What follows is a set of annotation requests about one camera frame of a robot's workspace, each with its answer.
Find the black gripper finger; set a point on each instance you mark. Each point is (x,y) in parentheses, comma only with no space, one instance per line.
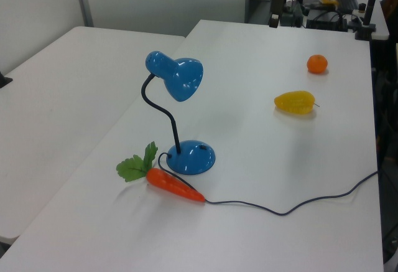
(274,20)

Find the blue desk lamp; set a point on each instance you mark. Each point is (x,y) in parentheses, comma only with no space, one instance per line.
(186,79)

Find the small yellow object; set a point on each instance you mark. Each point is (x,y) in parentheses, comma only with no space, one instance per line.
(329,1)

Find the black equipment box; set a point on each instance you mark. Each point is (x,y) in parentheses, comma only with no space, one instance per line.
(326,21)

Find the orange toy mandarin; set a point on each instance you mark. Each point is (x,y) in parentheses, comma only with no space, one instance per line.
(317,64)

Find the yellow toy starfruit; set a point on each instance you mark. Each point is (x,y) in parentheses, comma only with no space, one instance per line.
(295,101)

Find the small black cylinder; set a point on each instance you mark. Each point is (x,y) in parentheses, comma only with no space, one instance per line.
(362,7)

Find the dark brown chair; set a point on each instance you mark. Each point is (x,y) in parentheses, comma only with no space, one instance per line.
(390,7)

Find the dark stand beside table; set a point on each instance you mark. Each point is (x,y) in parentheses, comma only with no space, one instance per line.
(388,129)

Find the orange toy carrot green leaves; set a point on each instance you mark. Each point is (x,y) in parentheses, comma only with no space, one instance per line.
(174,186)

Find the black camera pole with clamp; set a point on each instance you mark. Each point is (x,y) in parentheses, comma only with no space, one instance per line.
(371,4)

